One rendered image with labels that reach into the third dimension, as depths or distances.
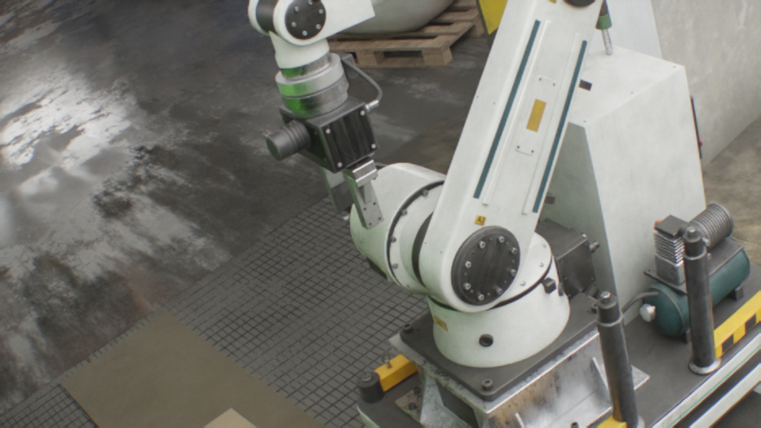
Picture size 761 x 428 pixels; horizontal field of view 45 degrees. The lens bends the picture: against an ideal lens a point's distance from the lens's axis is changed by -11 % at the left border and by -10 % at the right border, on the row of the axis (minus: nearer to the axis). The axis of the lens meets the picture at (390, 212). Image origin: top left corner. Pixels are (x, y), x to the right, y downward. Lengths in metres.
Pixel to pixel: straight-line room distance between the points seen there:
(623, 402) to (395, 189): 0.88
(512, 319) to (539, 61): 0.72
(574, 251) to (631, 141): 0.40
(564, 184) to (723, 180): 1.59
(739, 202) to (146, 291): 2.95
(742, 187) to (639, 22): 0.93
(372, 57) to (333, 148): 4.33
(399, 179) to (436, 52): 3.67
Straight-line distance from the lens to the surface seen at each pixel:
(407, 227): 2.65
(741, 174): 4.66
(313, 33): 2.29
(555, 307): 2.87
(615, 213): 3.12
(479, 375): 2.83
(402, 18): 6.49
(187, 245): 5.40
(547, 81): 2.55
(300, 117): 2.41
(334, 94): 2.37
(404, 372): 3.36
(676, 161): 3.27
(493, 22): 3.85
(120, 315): 5.08
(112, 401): 4.47
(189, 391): 4.29
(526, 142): 2.54
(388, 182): 2.76
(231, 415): 4.04
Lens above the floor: 2.43
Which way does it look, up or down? 29 degrees down
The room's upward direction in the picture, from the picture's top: 18 degrees counter-clockwise
